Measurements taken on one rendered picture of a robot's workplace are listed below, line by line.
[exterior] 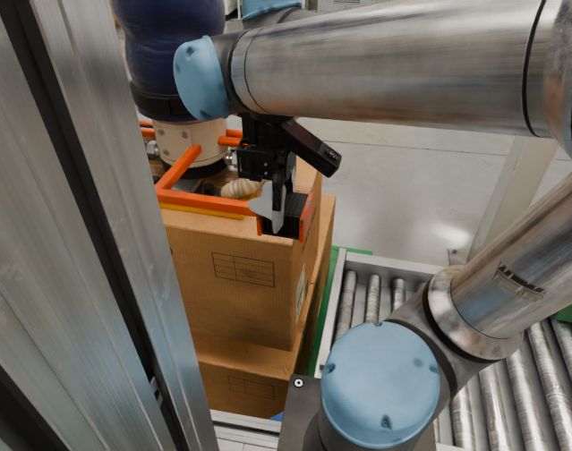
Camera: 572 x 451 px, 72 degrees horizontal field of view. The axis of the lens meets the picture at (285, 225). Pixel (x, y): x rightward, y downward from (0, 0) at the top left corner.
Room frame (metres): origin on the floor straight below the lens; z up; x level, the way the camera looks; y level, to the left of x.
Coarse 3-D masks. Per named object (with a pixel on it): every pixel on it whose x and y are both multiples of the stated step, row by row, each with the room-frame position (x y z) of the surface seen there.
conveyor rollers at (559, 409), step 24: (336, 336) 0.78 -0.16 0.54; (552, 360) 0.69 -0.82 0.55; (528, 384) 0.61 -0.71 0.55; (552, 384) 0.61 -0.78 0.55; (456, 408) 0.54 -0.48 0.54; (528, 408) 0.54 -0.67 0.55; (552, 408) 0.55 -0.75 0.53; (456, 432) 0.48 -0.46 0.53; (504, 432) 0.47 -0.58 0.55; (528, 432) 0.48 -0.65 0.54
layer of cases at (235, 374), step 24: (312, 288) 0.99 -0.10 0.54; (312, 312) 1.01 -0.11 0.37; (192, 336) 0.78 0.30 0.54; (216, 336) 0.78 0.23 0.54; (216, 360) 0.69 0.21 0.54; (240, 360) 0.69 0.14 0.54; (264, 360) 0.69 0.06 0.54; (288, 360) 0.69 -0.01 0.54; (216, 384) 0.68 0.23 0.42; (240, 384) 0.66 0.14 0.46; (264, 384) 0.64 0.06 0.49; (216, 408) 0.68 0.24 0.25; (240, 408) 0.66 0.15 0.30; (264, 408) 0.64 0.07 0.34
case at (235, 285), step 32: (256, 192) 0.82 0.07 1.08; (320, 192) 1.00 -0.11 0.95; (192, 224) 0.70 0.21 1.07; (224, 224) 0.70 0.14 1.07; (256, 224) 0.70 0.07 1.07; (192, 256) 0.69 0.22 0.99; (224, 256) 0.67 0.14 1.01; (256, 256) 0.65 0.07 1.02; (288, 256) 0.63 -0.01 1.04; (192, 288) 0.69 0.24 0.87; (224, 288) 0.67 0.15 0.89; (256, 288) 0.65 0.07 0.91; (288, 288) 0.63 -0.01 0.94; (192, 320) 0.70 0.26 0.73; (224, 320) 0.68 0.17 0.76; (256, 320) 0.65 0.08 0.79; (288, 320) 0.63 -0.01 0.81
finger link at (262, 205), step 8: (264, 184) 0.54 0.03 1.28; (264, 192) 0.54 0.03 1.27; (272, 192) 0.54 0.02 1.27; (256, 200) 0.54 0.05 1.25; (264, 200) 0.53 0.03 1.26; (256, 208) 0.53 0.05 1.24; (264, 208) 0.53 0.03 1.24; (264, 216) 0.53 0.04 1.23; (272, 216) 0.52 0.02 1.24; (280, 216) 0.52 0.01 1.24; (272, 224) 0.52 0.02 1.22; (280, 224) 0.52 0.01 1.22
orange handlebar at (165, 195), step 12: (144, 120) 0.95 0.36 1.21; (144, 132) 0.89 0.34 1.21; (228, 132) 0.88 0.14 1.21; (240, 132) 0.88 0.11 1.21; (228, 144) 0.84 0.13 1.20; (192, 156) 0.77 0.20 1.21; (180, 168) 0.71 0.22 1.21; (168, 180) 0.67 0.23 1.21; (168, 192) 0.62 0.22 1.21; (180, 192) 0.62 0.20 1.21; (180, 204) 0.61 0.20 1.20; (192, 204) 0.60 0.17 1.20; (204, 204) 0.59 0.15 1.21; (216, 204) 0.59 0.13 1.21; (228, 204) 0.58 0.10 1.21; (240, 204) 0.58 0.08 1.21; (252, 216) 0.57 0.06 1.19
